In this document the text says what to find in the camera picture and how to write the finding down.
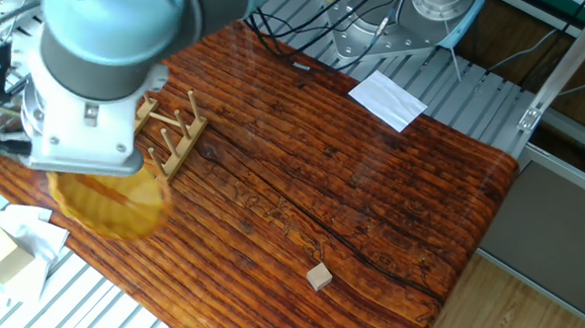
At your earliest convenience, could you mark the flat white paper sheet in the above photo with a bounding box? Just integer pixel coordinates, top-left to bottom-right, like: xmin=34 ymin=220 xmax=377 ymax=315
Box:
xmin=347 ymin=67 xmax=430 ymax=135

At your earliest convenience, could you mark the aluminium frame post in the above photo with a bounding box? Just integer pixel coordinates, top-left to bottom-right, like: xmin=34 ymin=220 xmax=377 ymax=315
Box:
xmin=511 ymin=2 xmax=585 ymax=134

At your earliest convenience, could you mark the black cable with straight plug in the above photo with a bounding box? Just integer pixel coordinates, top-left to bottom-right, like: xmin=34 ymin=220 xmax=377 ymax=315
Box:
xmin=0 ymin=136 xmax=34 ymax=159

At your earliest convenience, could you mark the large wooden block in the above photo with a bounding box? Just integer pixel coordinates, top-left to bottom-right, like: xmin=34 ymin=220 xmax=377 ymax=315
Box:
xmin=0 ymin=224 xmax=37 ymax=286

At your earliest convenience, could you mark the metal cable connector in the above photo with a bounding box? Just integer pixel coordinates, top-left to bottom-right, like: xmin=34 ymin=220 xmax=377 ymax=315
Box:
xmin=374 ymin=14 xmax=393 ymax=39

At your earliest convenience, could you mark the silver wrist sensor flange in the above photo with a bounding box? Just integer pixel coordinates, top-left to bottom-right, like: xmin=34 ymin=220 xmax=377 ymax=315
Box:
xmin=19 ymin=75 xmax=50 ymax=143

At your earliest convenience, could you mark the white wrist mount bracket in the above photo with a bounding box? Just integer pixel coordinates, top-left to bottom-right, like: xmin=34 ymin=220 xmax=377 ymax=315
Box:
xmin=19 ymin=62 xmax=175 ymax=182

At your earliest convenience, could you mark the wooden dish rack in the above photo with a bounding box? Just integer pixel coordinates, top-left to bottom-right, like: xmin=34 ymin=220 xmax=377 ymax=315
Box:
xmin=130 ymin=90 xmax=212 ymax=186

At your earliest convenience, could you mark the grey cable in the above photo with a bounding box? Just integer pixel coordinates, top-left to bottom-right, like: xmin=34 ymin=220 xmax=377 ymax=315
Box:
xmin=483 ymin=27 xmax=562 ymax=73

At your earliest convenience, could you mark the grey flat panel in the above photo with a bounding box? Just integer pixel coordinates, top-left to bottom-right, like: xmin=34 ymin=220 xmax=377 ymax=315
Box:
xmin=473 ymin=158 xmax=585 ymax=328

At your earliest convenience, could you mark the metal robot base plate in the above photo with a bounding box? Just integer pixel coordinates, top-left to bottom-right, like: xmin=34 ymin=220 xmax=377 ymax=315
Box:
xmin=324 ymin=0 xmax=466 ymax=63

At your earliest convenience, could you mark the small wooden cube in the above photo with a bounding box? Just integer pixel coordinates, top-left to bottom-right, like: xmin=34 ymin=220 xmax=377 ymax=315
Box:
xmin=305 ymin=261 xmax=335 ymax=292

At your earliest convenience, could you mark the black cable with angled plug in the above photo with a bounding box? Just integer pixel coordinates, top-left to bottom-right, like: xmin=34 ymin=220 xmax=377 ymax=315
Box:
xmin=0 ymin=40 xmax=30 ymax=107

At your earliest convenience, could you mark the black cable with silver sleeve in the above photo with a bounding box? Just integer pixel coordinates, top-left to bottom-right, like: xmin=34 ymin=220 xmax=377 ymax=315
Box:
xmin=245 ymin=0 xmax=418 ymax=78

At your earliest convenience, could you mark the yellow wicker basket dish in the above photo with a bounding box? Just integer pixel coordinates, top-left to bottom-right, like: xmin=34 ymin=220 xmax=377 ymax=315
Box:
xmin=44 ymin=161 xmax=177 ymax=245

